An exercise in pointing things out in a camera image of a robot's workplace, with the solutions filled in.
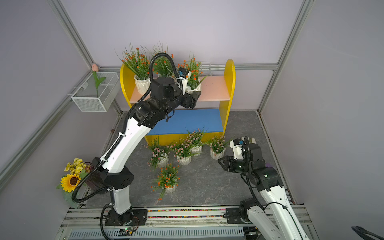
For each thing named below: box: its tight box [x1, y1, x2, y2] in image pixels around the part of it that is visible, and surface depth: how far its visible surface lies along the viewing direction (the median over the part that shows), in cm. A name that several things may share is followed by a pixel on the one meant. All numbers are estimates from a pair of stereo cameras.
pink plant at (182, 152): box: [170, 142, 199, 166], surface depth 84 cm
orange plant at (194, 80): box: [177, 51, 207, 94], surface depth 56 cm
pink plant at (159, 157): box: [144, 136, 169, 170], surface depth 84 cm
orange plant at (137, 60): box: [114, 42, 151, 95], surface depth 68 cm
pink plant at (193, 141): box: [181, 125, 210, 156], surface depth 88 cm
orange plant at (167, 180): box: [151, 163, 181, 201], surface depth 74 cm
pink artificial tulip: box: [92, 63, 106, 98], surface depth 91 cm
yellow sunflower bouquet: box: [56, 157, 94, 209], surface depth 64 cm
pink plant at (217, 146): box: [207, 135, 230, 161], surface depth 88 cm
